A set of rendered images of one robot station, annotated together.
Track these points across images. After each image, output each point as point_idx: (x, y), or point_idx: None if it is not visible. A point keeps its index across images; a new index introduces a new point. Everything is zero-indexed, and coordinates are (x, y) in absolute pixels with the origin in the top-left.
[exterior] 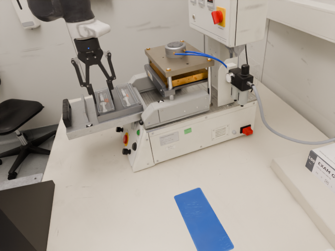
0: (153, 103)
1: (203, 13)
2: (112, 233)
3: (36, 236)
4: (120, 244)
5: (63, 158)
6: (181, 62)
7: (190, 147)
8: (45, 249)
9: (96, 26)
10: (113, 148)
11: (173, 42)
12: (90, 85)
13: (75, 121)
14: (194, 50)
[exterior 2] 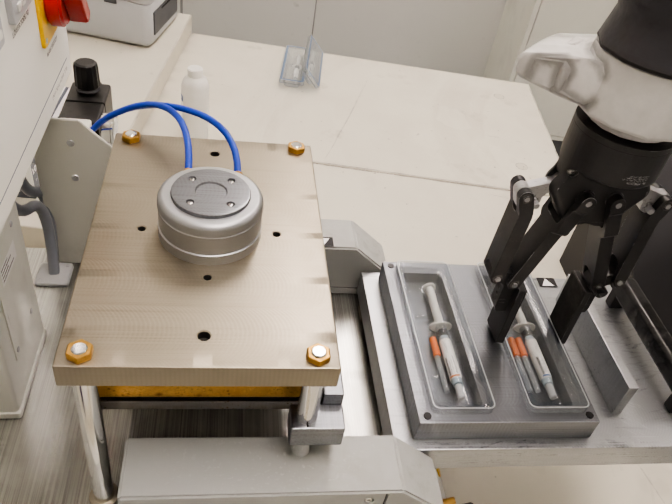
0: (347, 241)
1: (1, 93)
2: (451, 259)
3: (581, 243)
4: (435, 241)
5: (651, 500)
6: (230, 169)
7: None
8: (565, 267)
9: (565, 37)
10: (478, 478)
11: (210, 207)
12: (579, 279)
13: (601, 316)
14: (108, 226)
